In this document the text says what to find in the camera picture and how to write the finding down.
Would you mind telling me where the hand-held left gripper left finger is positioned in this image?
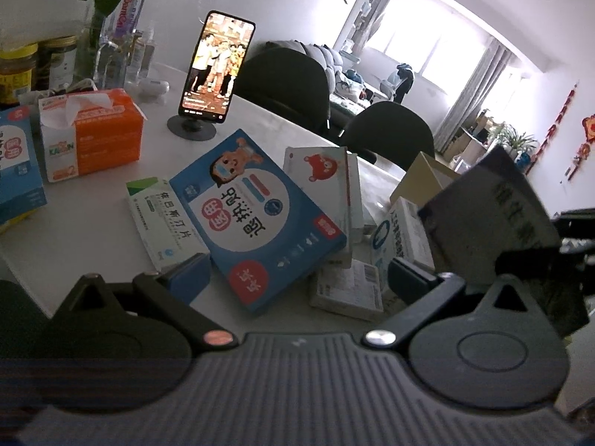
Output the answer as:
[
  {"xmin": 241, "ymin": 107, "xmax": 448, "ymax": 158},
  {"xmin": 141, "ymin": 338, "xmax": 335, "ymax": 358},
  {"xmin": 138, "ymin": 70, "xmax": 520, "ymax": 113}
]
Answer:
[{"xmin": 51, "ymin": 253, "xmax": 239, "ymax": 351}]

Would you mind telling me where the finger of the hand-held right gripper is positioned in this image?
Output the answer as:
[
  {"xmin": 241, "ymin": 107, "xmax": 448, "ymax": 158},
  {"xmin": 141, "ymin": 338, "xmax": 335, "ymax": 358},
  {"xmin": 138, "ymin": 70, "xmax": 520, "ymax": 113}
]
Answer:
[{"xmin": 495, "ymin": 245, "xmax": 582, "ymax": 298}]

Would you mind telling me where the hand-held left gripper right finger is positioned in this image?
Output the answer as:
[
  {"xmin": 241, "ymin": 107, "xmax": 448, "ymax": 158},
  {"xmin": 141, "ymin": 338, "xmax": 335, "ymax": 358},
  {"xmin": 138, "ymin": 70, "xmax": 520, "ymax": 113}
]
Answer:
[{"xmin": 363, "ymin": 256, "xmax": 547, "ymax": 349}]

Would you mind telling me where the white box with blue print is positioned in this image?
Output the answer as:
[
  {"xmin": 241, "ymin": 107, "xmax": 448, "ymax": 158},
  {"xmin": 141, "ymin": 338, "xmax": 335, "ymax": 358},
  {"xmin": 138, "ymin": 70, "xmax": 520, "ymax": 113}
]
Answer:
[{"xmin": 370, "ymin": 196, "xmax": 435, "ymax": 284}]

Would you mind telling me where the grey medicine box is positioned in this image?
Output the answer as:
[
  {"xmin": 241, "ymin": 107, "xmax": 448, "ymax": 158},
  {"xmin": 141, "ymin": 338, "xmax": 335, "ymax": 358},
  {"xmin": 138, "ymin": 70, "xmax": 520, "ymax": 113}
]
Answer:
[{"xmin": 417, "ymin": 145, "xmax": 563, "ymax": 289}]

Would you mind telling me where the white labelled box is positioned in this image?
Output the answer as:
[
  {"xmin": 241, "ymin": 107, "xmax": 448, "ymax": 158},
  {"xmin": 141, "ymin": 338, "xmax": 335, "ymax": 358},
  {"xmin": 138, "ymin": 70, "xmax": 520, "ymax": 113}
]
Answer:
[{"xmin": 309, "ymin": 258, "xmax": 386, "ymax": 322}]

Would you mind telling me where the green and white medicine box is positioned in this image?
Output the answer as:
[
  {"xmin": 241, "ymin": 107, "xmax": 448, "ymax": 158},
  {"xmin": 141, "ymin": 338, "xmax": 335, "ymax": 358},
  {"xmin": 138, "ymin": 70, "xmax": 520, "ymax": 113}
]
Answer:
[{"xmin": 125, "ymin": 177, "xmax": 210, "ymax": 272}]

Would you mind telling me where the large blue cartoon box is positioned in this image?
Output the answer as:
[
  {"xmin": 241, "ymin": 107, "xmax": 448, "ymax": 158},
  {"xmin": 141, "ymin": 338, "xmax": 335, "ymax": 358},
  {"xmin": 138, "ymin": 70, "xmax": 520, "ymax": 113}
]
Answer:
[{"xmin": 168, "ymin": 129, "xmax": 348, "ymax": 313}]

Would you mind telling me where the brown cardboard box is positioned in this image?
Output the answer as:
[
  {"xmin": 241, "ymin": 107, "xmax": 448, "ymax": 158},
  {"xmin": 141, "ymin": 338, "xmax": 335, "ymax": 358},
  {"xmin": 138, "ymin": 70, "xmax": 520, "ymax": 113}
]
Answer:
[{"xmin": 389, "ymin": 151, "xmax": 461, "ymax": 207}]

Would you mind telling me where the white box with red bear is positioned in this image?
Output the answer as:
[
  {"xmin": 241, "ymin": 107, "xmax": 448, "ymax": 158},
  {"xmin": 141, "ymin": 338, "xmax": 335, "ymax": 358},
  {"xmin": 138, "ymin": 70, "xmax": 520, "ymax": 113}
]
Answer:
[{"xmin": 283, "ymin": 145, "xmax": 364, "ymax": 242}]

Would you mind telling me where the green potted plant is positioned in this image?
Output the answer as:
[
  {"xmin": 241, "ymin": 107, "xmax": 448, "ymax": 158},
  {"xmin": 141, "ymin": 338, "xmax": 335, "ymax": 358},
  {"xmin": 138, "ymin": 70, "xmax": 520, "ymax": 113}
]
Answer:
[{"xmin": 495, "ymin": 123, "xmax": 537, "ymax": 159}]

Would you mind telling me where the wooden shelf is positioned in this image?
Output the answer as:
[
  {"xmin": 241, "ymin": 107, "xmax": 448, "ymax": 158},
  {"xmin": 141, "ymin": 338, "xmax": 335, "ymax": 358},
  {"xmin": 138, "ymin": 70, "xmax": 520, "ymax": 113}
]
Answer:
[{"xmin": 444, "ymin": 118, "xmax": 493, "ymax": 163}]

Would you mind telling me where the dark dining chair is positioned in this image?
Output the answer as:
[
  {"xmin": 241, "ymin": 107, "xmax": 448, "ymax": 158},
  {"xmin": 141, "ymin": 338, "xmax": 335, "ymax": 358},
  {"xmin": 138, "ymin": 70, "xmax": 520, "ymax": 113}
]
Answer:
[
  {"xmin": 235, "ymin": 51, "xmax": 332, "ymax": 133},
  {"xmin": 341, "ymin": 101, "xmax": 435, "ymax": 163}
]

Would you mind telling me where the round black phone stand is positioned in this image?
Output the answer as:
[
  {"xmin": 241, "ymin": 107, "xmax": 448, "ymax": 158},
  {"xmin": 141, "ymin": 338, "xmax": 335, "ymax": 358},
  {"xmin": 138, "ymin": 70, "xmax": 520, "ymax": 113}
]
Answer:
[{"xmin": 167, "ymin": 114, "xmax": 218, "ymax": 141}]

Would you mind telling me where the orange tissue box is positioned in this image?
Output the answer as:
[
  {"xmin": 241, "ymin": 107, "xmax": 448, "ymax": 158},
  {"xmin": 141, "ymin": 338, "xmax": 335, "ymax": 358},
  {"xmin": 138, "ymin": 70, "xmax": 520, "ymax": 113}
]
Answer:
[{"xmin": 38, "ymin": 88, "xmax": 144, "ymax": 183}]

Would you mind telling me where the grey curtain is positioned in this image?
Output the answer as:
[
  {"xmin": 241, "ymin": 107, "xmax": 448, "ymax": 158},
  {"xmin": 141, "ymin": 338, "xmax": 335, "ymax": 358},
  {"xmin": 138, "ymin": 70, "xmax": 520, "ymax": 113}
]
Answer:
[{"xmin": 439, "ymin": 37, "xmax": 512, "ymax": 149}]

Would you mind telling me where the small white device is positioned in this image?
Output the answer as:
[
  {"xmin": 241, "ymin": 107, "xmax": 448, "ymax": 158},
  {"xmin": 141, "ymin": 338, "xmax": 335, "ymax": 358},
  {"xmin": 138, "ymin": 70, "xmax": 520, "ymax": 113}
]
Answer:
[{"xmin": 139, "ymin": 79, "xmax": 170, "ymax": 103}]

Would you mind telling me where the chair with draped clothes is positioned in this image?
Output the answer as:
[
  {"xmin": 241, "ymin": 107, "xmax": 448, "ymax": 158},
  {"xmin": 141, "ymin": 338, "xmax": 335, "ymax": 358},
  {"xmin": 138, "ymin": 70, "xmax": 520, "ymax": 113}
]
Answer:
[{"xmin": 388, "ymin": 62, "xmax": 415, "ymax": 103}]

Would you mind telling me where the small blue cartoon box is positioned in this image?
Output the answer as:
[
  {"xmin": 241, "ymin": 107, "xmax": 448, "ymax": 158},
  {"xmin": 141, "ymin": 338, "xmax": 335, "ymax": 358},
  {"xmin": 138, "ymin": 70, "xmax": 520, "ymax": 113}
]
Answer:
[{"xmin": 0, "ymin": 104, "xmax": 48, "ymax": 226}]

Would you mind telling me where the black smartphone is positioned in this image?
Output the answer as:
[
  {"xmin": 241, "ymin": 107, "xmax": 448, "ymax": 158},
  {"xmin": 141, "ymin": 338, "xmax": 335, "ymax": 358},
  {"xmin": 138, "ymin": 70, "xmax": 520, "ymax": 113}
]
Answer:
[{"xmin": 179, "ymin": 9, "xmax": 256, "ymax": 126}]

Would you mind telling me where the small clear bottle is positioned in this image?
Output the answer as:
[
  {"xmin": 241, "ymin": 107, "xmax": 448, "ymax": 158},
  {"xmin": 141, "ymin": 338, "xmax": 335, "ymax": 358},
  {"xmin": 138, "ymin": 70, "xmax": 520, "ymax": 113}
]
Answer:
[{"xmin": 128, "ymin": 30, "xmax": 156, "ymax": 80}]

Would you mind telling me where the grey sofa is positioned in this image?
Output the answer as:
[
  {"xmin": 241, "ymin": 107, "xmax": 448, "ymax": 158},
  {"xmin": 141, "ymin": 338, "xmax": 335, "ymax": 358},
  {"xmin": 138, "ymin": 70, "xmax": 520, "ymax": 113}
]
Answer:
[{"xmin": 265, "ymin": 41, "xmax": 373, "ymax": 117}]

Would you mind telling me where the glass vase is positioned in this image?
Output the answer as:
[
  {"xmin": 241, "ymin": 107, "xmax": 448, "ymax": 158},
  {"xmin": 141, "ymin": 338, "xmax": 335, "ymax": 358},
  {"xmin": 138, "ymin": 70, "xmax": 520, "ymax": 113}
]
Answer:
[{"xmin": 77, "ymin": 12, "xmax": 117, "ymax": 87}]

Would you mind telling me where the yellow lid jar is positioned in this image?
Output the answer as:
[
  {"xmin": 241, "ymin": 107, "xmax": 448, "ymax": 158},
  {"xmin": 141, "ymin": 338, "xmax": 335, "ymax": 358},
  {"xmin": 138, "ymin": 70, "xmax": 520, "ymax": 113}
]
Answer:
[{"xmin": 0, "ymin": 43, "xmax": 39, "ymax": 105}]

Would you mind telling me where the white shelving unit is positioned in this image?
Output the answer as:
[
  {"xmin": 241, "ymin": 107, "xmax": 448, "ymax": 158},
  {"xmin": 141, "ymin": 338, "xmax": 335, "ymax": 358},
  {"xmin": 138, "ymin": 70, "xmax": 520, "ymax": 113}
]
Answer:
[{"xmin": 341, "ymin": 0, "xmax": 386, "ymax": 56}]

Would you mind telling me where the pink label water bottle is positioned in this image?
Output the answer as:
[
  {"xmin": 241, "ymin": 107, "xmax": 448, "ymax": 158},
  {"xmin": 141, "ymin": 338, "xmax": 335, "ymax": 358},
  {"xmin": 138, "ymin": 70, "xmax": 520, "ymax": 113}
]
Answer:
[{"xmin": 104, "ymin": 0, "xmax": 147, "ymax": 84}]

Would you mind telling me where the red hanging string decoration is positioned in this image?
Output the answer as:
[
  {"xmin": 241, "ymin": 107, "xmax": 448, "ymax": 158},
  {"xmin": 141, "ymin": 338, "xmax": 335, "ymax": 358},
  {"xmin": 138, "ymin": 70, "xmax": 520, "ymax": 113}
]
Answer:
[{"xmin": 534, "ymin": 81, "xmax": 579, "ymax": 175}]

